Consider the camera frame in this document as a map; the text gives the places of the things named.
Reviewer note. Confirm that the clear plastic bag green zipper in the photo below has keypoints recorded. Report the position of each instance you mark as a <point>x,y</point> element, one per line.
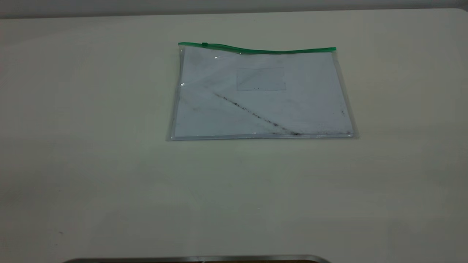
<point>314,109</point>

